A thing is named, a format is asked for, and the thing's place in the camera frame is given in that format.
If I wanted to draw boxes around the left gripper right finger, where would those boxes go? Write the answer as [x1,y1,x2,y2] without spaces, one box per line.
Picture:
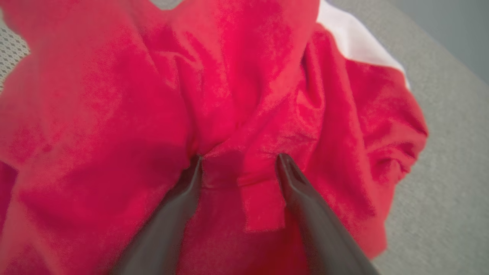
[277,154,379,275]

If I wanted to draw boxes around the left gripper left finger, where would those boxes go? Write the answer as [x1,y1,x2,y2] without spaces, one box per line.
[111,156,203,275]

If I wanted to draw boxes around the red shorts with white trim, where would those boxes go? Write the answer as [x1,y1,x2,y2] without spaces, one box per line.
[0,0,429,275]

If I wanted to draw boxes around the white mesh fabric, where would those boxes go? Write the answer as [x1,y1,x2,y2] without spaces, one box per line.
[0,24,31,92]

